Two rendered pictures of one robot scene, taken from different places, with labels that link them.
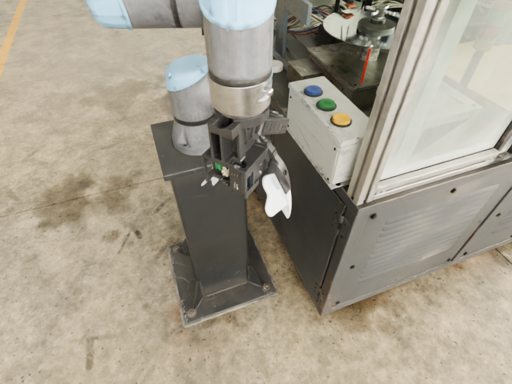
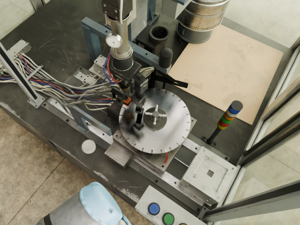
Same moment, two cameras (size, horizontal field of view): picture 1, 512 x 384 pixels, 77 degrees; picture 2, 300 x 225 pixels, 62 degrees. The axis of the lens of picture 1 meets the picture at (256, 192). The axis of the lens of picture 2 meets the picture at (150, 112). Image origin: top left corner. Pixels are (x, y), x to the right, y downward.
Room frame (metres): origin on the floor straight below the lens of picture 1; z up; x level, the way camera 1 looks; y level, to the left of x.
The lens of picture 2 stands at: (0.73, -0.04, 1.99)
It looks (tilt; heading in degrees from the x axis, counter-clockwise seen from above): 64 degrees down; 319
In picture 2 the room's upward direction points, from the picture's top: 6 degrees clockwise
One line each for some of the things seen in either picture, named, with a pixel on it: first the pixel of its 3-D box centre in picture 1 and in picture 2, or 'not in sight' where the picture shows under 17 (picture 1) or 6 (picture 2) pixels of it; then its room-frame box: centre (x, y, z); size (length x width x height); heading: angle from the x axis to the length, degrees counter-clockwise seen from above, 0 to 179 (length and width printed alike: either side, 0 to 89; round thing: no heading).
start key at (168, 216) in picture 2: (326, 105); (168, 219); (0.70, -0.17, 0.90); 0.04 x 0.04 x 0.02
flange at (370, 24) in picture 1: (377, 21); (155, 117); (1.08, -0.38, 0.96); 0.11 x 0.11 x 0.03
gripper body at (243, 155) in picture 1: (240, 145); not in sight; (0.36, 0.02, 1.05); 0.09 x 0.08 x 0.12; 150
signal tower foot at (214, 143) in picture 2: not in sight; (210, 140); (0.87, -0.60, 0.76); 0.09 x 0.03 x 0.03; 20
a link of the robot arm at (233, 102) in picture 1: (242, 90); not in sight; (0.36, 0.02, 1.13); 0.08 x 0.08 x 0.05
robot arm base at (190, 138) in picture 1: (196, 124); not in sight; (0.77, 0.17, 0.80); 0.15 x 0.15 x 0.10
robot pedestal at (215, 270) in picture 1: (211, 218); not in sight; (0.77, 0.17, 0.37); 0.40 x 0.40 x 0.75; 20
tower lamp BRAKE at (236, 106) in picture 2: not in sight; (235, 107); (0.87, -0.60, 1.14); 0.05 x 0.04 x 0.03; 110
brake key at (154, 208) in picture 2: (313, 91); (153, 209); (0.77, -0.15, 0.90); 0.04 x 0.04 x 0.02
